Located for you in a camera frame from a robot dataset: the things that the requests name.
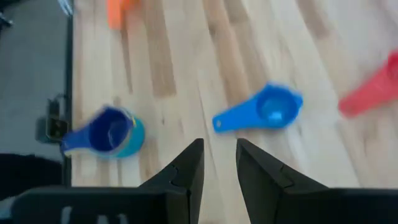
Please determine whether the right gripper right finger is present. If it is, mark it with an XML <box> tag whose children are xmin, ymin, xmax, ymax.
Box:
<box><xmin>236</xmin><ymin>138</ymin><xmax>329</xmax><ymax>224</ymax></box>

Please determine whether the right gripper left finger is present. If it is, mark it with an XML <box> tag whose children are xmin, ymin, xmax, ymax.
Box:
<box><xmin>138</xmin><ymin>138</ymin><xmax>205</xmax><ymax>224</ymax></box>

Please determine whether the teal measuring cup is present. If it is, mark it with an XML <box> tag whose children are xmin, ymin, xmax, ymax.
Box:
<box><xmin>101</xmin><ymin>115</ymin><xmax>147</xmax><ymax>159</ymax></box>

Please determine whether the purple measuring cup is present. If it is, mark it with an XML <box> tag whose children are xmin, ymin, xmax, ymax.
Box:
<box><xmin>60</xmin><ymin>105</ymin><xmax>136</xmax><ymax>154</ymax></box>

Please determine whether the red measuring cup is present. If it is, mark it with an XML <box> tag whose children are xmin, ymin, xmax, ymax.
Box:
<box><xmin>338</xmin><ymin>49</ymin><xmax>398</xmax><ymax>119</ymax></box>

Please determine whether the orange measuring cup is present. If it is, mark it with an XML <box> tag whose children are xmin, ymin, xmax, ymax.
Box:
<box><xmin>106</xmin><ymin>0</ymin><xmax>141</xmax><ymax>30</ymax></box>

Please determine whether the black bulky object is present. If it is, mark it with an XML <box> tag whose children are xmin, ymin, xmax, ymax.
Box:
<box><xmin>0</xmin><ymin>153</ymin><xmax>65</xmax><ymax>202</ymax></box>

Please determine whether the small black camera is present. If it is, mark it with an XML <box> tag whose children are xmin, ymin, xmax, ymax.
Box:
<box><xmin>35</xmin><ymin>97</ymin><xmax>70</xmax><ymax>144</ymax></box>

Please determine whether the black aluminium table frame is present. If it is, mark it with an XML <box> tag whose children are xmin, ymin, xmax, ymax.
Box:
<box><xmin>63</xmin><ymin>14</ymin><xmax>75</xmax><ymax>187</ymax></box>

